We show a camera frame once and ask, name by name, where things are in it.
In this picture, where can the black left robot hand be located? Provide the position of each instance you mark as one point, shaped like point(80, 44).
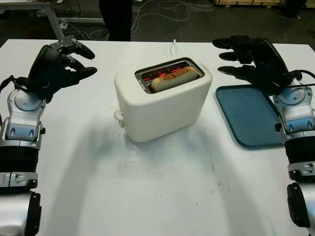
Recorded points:
point(49, 73)

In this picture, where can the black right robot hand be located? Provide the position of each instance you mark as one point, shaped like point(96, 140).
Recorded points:
point(268, 52)

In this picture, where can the toast slice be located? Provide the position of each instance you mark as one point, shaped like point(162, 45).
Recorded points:
point(172, 78)

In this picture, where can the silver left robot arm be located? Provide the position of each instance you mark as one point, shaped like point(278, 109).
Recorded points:
point(22, 137)

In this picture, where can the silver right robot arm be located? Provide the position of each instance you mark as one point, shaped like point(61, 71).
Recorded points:
point(297, 123)

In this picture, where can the white two-slot toaster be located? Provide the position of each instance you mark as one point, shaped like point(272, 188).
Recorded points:
point(162, 110)

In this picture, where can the black bag on floor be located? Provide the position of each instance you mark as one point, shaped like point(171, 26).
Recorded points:
point(292, 8)

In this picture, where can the white power strip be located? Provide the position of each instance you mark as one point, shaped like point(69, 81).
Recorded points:
point(64, 25)

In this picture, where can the grey metal table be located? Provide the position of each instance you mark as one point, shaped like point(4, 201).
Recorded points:
point(53, 19)

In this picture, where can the wooden crate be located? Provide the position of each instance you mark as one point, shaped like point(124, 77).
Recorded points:
point(246, 1)

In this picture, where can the blue plastic tray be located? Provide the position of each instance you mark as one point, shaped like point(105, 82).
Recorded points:
point(246, 115)

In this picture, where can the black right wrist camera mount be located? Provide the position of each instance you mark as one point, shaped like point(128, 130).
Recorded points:
point(273, 76)

